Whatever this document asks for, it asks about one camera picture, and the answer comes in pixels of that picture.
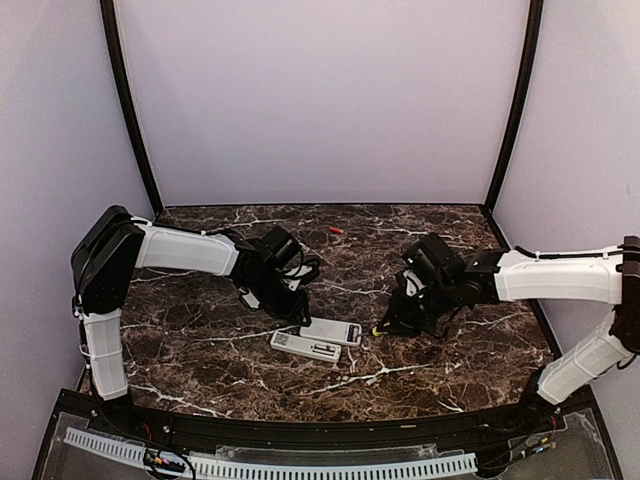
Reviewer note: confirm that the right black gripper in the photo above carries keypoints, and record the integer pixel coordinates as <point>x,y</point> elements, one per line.
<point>399,323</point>

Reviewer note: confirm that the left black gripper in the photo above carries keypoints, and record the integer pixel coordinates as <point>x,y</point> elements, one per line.
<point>296,307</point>

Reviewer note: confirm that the yellow handled screwdriver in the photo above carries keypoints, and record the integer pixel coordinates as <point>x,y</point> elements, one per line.
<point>377,330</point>

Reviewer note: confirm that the white slim remote control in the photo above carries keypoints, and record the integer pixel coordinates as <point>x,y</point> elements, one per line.
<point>305,347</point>

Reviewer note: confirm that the grey remote control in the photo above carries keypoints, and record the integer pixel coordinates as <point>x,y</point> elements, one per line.
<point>330,331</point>

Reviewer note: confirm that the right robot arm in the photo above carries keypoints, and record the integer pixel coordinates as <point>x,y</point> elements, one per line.
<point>437,282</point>

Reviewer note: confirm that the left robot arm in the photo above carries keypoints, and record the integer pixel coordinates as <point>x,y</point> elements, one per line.
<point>270,273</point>

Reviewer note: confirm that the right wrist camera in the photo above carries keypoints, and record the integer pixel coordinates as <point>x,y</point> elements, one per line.
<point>409,283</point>

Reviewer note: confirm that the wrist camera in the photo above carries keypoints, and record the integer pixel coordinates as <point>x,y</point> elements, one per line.
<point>306,272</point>
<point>409,283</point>

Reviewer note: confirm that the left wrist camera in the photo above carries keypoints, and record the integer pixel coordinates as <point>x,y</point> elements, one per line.
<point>306,272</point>

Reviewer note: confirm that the black front rail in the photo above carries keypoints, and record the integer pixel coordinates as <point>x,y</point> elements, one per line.
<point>483,431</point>

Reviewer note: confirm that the white slotted cable duct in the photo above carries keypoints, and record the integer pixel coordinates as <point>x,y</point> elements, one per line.
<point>228,462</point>

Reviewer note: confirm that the right black frame post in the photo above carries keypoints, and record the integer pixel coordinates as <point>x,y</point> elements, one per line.
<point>516,111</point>

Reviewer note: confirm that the black frame post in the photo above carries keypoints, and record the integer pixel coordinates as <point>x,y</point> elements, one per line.
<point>126,101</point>
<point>516,111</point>

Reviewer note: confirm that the left black frame post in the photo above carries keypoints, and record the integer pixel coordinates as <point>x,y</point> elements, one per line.
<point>126,101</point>

